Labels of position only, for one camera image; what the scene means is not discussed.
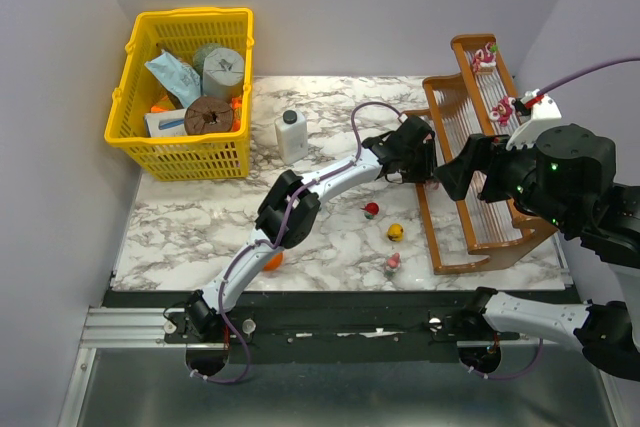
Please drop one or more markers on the orange fruit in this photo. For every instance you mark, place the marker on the orange fruit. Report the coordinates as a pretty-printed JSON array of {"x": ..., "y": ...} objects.
[{"x": 274, "y": 263}]

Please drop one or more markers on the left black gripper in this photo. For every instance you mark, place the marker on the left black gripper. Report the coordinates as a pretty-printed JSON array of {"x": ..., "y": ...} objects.
[{"x": 420, "y": 156}]

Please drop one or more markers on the pink strawberry bear toy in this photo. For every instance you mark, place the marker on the pink strawberry bear toy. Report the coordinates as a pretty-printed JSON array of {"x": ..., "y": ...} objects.
[{"x": 503, "y": 111}]

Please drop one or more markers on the pink bunny figure toy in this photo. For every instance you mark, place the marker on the pink bunny figure toy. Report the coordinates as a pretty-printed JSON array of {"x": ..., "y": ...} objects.
[{"x": 392, "y": 265}]

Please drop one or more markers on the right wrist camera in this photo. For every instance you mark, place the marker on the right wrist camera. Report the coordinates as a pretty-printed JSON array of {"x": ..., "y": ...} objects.
[{"x": 544, "y": 115}]

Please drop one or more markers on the red white bear toy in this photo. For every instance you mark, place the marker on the red white bear toy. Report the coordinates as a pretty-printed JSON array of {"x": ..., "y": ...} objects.
[{"x": 484, "y": 60}]

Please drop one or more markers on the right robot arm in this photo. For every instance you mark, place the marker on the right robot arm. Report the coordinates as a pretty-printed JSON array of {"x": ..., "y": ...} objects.
[{"x": 567, "y": 179}]

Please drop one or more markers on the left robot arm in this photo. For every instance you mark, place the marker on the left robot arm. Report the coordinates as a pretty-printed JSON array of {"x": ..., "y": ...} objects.
[{"x": 287, "y": 214}]

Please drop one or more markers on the grey tape roll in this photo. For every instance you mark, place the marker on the grey tape roll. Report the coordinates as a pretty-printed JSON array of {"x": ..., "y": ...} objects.
[{"x": 223, "y": 74}]

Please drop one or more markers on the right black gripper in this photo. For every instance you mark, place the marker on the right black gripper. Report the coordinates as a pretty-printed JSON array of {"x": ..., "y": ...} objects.
[{"x": 489, "y": 167}]

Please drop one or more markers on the yellow duck toy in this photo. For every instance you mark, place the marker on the yellow duck toy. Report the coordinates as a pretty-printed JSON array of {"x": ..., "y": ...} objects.
[{"x": 395, "y": 232}]

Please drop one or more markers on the light blue plastic pouch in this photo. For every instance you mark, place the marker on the light blue plastic pouch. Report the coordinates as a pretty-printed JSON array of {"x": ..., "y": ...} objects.
[{"x": 177, "y": 77}]

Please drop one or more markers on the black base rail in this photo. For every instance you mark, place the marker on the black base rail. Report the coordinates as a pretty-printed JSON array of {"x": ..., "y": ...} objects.
[{"x": 355, "y": 327}]

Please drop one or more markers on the brown tape roll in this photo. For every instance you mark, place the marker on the brown tape roll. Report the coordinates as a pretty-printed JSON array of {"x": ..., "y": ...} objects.
[{"x": 208, "y": 115}]

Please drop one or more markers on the red hat figure toy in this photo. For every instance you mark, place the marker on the red hat figure toy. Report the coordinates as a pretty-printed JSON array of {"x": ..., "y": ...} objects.
[{"x": 371, "y": 210}]

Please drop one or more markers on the white blue box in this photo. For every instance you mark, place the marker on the white blue box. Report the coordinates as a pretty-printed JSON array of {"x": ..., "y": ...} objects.
[{"x": 166, "y": 124}]

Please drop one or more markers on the yellow plastic basket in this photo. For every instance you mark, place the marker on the yellow plastic basket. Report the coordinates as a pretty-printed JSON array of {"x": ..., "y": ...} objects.
[{"x": 181, "y": 32}]

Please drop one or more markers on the white bottle black cap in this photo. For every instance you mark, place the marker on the white bottle black cap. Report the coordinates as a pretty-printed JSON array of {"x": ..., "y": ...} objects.
[{"x": 292, "y": 136}]

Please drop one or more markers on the pink white toy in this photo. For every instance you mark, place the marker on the pink white toy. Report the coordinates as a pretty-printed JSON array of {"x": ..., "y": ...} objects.
[{"x": 432, "y": 184}]

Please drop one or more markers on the green ball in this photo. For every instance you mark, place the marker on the green ball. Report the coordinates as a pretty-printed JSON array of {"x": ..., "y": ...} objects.
[{"x": 201, "y": 54}]

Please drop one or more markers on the orange bottle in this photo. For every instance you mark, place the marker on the orange bottle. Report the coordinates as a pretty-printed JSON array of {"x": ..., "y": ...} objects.
[{"x": 236, "y": 104}]

